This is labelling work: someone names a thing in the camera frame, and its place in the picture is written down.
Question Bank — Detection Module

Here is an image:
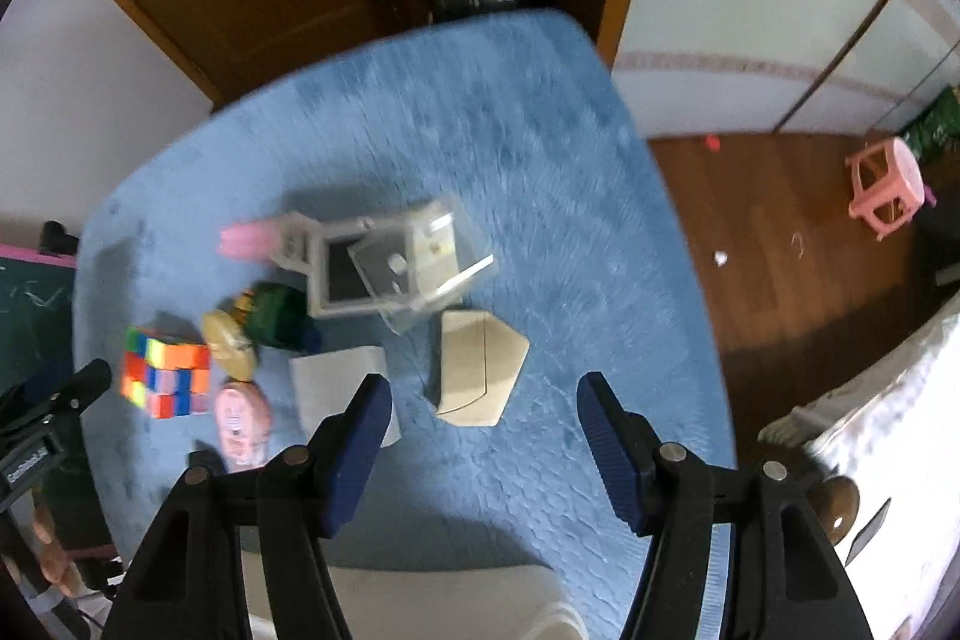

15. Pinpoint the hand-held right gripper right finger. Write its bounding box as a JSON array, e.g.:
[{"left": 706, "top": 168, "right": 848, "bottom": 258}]
[{"left": 576, "top": 372, "right": 875, "bottom": 640}]

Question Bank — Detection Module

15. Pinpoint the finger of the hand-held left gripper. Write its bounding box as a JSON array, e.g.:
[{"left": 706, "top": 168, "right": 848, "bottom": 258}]
[{"left": 15, "top": 359, "right": 113, "bottom": 420}]

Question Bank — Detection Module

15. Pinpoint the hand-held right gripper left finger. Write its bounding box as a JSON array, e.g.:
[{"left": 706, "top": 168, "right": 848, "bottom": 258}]
[{"left": 101, "top": 374, "right": 392, "bottom": 640}]

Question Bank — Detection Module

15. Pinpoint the white paper box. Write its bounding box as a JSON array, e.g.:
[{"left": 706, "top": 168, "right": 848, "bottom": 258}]
[{"left": 289, "top": 345, "right": 402, "bottom": 450}]

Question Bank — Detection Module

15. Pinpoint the multicoloured puzzle cube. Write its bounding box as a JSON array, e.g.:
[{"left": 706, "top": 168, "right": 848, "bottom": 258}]
[{"left": 120, "top": 325, "right": 212, "bottom": 420}]

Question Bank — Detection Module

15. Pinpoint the pink round case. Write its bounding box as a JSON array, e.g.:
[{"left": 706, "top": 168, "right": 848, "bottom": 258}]
[{"left": 214, "top": 383, "right": 272, "bottom": 468}]

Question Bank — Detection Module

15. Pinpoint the beige pentagon box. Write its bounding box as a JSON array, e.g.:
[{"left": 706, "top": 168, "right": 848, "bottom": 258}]
[{"left": 435, "top": 308, "right": 530, "bottom": 427}]

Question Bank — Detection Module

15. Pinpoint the yellow round toy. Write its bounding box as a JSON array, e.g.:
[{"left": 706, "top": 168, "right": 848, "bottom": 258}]
[{"left": 202, "top": 308, "right": 260, "bottom": 381}]

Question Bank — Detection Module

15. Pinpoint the green bottle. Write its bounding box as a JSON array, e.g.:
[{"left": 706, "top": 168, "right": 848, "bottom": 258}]
[{"left": 234, "top": 281, "right": 323, "bottom": 354}]

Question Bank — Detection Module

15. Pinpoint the pink and white toy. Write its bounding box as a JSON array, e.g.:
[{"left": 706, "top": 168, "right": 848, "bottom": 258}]
[{"left": 217, "top": 221, "right": 290, "bottom": 262}]

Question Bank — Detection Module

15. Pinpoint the person's left hand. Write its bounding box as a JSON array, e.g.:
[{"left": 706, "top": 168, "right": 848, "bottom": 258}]
[{"left": 30, "top": 509, "right": 80, "bottom": 592}]

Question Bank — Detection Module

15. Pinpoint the green chalkboard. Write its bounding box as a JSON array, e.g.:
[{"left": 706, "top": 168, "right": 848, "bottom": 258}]
[{"left": 0, "top": 242, "right": 80, "bottom": 401}]

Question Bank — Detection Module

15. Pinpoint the black knob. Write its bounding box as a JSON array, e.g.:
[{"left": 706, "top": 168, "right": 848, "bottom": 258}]
[{"left": 41, "top": 220, "right": 80, "bottom": 256}]

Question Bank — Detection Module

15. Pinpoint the round wooden knob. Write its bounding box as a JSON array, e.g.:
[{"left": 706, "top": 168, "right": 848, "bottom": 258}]
[{"left": 814, "top": 475, "right": 861, "bottom": 540}]

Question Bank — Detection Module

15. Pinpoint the blue fuzzy blanket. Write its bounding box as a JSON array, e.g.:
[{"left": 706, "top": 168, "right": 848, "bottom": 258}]
[{"left": 71, "top": 8, "right": 740, "bottom": 640}]

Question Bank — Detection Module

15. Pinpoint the bed with white cover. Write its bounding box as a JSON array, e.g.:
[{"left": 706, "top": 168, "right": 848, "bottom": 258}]
[{"left": 757, "top": 302, "right": 960, "bottom": 640}]

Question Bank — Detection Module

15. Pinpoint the pink plastic stool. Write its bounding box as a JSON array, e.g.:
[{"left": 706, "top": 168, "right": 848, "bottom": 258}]
[{"left": 846, "top": 137, "right": 927, "bottom": 244}]

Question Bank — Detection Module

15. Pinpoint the black box in wardrobe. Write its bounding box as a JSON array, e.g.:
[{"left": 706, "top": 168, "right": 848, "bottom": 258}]
[{"left": 431, "top": 0, "right": 526, "bottom": 22}]

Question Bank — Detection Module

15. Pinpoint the green printed bag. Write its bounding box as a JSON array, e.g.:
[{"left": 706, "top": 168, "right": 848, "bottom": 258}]
[{"left": 900, "top": 85, "right": 960, "bottom": 165}]

